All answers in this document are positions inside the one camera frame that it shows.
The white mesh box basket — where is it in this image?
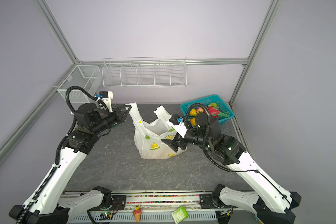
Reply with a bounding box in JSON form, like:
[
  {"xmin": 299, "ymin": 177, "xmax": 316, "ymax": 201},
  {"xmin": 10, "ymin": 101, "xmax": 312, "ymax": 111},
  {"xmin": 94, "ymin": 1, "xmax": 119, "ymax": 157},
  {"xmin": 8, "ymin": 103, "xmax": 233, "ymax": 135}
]
[{"xmin": 57, "ymin": 65, "xmax": 103, "ymax": 99}]

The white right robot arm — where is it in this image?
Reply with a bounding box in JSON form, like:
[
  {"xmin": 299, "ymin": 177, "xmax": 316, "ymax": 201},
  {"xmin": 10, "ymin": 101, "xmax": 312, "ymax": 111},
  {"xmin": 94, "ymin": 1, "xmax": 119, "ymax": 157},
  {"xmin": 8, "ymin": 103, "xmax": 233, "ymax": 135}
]
[{"xmin": 163, "ymin": 113, "xmax": 301, "ymax": 224}]

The white wire wall shelf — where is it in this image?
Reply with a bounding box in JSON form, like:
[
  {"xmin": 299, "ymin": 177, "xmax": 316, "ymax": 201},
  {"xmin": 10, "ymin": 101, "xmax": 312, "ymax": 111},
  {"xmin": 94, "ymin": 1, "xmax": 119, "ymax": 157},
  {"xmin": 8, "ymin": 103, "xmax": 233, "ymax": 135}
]
[{"xmin": 102, "ymin": 57, "xmax": 187, "ymax": 87}]

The red fake dragon fruit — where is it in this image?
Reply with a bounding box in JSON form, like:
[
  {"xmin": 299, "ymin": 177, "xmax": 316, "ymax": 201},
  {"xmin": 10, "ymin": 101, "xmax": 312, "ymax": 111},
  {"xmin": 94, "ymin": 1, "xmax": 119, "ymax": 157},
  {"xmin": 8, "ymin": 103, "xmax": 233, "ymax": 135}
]
[{"xmin": 208, "ymin": 107, "xmax": 230, "ymax": 118}]

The toy ice cream cone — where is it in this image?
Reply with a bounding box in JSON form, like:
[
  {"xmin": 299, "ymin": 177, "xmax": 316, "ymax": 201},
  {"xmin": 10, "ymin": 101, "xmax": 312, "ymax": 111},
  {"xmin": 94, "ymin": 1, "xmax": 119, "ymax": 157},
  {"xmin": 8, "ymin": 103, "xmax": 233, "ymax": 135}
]
[{"xmin": 133, "ymin": 205, "xmax": 141, "ymax": 223}]

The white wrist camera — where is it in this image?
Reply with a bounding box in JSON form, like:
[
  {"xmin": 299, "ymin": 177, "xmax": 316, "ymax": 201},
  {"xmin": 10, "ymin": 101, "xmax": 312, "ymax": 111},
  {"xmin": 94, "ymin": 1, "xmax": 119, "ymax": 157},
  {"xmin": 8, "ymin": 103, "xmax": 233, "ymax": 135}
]
[
  {"xmin": 96, "ymin": 91, "xmax": 114, "ymax": 113},
  {"xmin": 167, "ymin": 114, "xmax": 188, "ymax": 138}
]

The white plastic bag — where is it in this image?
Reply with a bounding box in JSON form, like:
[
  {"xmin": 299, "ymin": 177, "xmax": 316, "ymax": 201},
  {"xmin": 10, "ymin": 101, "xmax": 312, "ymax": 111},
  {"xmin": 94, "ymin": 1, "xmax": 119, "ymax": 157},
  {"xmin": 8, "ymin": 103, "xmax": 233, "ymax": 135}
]
[{"xmin": 129, "ymin": 103, "xmax": 183, "ymax": 160}]

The green white small box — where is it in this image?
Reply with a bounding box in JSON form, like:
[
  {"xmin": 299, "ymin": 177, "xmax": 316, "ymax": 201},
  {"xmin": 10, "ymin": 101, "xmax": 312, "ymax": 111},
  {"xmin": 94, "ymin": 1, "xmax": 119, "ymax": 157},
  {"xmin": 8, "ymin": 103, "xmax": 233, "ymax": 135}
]
[{"xmin": 171, "ymin": 206, "xmax": 189, "ymax": 224}]

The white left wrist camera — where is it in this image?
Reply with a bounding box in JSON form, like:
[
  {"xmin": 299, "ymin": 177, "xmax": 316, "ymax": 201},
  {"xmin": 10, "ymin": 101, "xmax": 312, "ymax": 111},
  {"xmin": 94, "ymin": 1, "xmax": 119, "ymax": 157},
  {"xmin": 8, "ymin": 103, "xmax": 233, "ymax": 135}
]
[{"xmin": 96, "ymin": 91, "xmax": 114, "ymax": 113}]

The pale fake peach with leaves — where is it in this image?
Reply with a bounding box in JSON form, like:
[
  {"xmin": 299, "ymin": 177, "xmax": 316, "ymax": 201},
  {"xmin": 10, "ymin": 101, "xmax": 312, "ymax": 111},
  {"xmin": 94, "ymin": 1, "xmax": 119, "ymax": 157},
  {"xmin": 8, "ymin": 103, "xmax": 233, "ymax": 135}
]
[{"xmin": 196, "ymin": 107, "xmax": 205, "ymax": 114}]

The black corrugated left cable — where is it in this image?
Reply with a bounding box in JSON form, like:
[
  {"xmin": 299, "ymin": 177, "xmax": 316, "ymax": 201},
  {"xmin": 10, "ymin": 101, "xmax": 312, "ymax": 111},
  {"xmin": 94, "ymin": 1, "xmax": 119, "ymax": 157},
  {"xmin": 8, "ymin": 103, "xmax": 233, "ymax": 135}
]
[{"xmin": 15, "ymin": 85, "xmax": 110, "ymax": 224}]

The teal plastic basket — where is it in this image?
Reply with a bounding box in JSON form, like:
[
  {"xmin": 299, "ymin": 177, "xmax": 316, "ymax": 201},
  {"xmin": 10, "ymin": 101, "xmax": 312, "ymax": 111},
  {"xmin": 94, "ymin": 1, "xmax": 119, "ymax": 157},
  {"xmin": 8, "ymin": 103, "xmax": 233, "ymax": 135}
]
[{"xmin": 180, "ymin": 95, "xmax": 235, "ymax": 124}]

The yellow fake lemon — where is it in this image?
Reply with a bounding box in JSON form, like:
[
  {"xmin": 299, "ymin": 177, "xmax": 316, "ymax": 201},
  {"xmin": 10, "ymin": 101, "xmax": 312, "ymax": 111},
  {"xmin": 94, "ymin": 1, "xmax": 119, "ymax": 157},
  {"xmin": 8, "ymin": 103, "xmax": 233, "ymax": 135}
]
[{"xmin": 189, "ymin": 108, "xmax": 197, "ymax": 117}]

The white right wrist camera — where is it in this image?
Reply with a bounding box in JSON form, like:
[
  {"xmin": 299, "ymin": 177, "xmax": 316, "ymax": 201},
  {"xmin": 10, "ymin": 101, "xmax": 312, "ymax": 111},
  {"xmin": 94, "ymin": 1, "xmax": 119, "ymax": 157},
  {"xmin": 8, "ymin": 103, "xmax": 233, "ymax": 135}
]
[{"xmin": 167, "ymin": 114, "xmax": 188, "ymax": 138}]

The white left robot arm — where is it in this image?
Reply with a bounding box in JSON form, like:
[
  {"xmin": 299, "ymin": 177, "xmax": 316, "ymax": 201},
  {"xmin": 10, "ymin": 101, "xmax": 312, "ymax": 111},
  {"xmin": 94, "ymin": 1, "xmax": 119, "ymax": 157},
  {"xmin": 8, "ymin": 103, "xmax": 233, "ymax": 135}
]
[{"xmin": 9, "ymin": 103, "xmax": 132, "ymax": 224}]

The orange fake fruit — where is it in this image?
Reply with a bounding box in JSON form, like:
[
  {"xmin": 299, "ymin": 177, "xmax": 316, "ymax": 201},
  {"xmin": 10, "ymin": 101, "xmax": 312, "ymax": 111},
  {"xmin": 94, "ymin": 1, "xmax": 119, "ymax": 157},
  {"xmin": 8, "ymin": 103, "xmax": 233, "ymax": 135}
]
[{"xmin": 189, "ymin": 118, "xmax": 196, "ymax": 127}]

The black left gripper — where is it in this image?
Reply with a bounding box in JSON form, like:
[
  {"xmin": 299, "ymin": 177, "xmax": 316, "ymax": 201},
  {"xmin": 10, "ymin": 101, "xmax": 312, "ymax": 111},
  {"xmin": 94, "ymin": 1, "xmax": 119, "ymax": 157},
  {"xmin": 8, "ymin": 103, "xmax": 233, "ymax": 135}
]
[{"xmin": 91, "ymin": 105, "xmax": 132, "ymax": 135}]

